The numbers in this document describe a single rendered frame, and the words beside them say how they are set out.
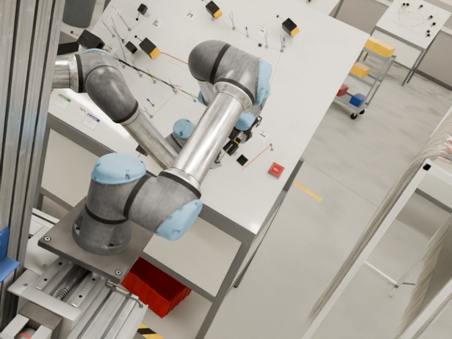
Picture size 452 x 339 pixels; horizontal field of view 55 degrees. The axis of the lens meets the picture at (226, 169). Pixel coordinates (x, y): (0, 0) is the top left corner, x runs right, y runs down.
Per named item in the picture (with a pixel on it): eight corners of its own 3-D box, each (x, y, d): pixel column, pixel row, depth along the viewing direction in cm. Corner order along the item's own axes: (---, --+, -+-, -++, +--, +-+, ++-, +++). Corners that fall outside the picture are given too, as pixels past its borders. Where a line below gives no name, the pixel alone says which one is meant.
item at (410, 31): (402, 86, 954) (446, 12, 872) (355, 62, 994) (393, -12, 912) (409, 83, 1011) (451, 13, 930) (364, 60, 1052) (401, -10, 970)
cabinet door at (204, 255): (214, 298, 211) (243, 239, 191) (122, 239, 222) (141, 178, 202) (216, 294, 213) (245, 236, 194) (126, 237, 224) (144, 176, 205)
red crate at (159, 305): (161, 320, 239) (169, 303, 232) (111, 277, 251) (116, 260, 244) (192, 292, 263) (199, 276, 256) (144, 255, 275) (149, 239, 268)
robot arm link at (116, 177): (103, 183, 114) (114, 140, 108) (147, 206, 113) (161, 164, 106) (74, 204, 104) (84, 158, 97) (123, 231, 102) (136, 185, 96)
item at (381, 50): (363, 115, 679) (400, 50, 626) (354, 121, 638) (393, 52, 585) (309, 85, 711) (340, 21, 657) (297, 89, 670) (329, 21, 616)
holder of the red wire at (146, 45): (143, 39, 208) (136, 27, 198) (162, 56, 205) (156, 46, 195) (136, 46, 208) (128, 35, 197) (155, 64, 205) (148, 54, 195)
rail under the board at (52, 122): (249, 247, 188) (254, 236, 185) (38, 121, 211) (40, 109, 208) (253, 241, 192) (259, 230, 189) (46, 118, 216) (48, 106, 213)
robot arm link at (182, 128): (166, 126, 160) (184, 111, 159) (179, 140, 169) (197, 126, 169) (175, 140, 156) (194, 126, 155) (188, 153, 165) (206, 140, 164)
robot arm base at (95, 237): (114, 264, 106) (124, 234, 101) (59, 237, 107) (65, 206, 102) (140, 229, 119) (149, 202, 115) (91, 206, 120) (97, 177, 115)
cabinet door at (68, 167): (123, 239, 222) (141, 177, 203) (40, 186, 233) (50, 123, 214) (125, 237, 224) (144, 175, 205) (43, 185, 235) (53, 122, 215)
